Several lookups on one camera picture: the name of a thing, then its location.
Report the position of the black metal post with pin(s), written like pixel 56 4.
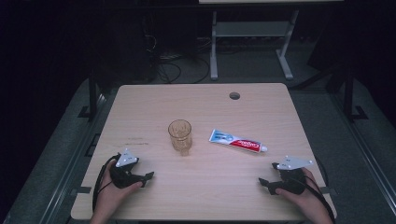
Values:
pixel 349 96
pixel 92 96

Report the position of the person's left hand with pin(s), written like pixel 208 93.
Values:
pixel 109 199

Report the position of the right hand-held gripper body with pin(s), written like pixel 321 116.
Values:
pixel 292 183

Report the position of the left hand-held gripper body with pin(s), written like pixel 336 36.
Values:
pixel 124 179

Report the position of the white red toothpaste tube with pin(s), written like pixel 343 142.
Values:
pixel 239 142

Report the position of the grey metal stand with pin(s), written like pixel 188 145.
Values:
pixel 249 29

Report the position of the person's right hand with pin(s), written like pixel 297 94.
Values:
pixel 311 202

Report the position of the clear glass cup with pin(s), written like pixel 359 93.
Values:
pixel 180 138

